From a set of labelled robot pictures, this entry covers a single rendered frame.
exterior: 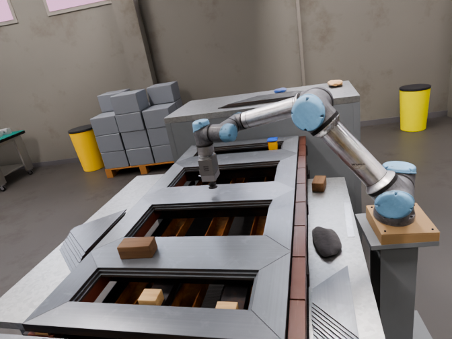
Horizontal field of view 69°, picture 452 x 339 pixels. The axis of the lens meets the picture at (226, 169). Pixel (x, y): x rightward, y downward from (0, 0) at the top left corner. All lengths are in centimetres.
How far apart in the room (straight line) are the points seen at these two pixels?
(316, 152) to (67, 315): 172
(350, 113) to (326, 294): 134
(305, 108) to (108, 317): 87
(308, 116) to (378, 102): 411
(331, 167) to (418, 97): 264
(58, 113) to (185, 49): 233
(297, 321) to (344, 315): 20
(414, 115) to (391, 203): 366
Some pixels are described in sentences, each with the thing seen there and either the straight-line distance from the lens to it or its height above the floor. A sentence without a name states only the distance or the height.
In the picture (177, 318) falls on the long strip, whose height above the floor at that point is 84.
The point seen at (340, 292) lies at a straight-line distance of 113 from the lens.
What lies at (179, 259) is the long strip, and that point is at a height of 84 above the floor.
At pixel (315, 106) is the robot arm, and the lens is 113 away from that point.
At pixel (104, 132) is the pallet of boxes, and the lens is 459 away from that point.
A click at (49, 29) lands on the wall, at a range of 577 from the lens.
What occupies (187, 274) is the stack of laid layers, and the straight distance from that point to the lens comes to 110.
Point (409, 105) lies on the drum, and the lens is 481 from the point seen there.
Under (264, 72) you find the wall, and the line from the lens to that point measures 490.
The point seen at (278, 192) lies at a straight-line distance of 145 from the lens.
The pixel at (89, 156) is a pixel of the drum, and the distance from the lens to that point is 524.
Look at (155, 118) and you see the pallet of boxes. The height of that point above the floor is 73.
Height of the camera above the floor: 149
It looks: 21 degrees down
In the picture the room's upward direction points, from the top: 10 degrees counter-clockwise
